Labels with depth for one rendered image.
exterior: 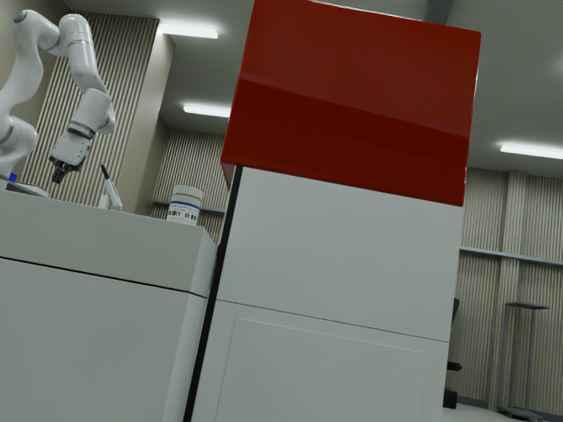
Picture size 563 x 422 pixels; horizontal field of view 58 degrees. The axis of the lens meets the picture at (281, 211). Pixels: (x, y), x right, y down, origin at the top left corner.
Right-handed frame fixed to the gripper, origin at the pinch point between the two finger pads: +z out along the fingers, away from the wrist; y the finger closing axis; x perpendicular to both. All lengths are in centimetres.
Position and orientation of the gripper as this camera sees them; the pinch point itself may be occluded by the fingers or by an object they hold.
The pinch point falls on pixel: (58, 177)
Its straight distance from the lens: 180.4
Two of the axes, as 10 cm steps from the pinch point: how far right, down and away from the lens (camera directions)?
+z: -3.6, 9.1, -2.1
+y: -9.3, -3.6, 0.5
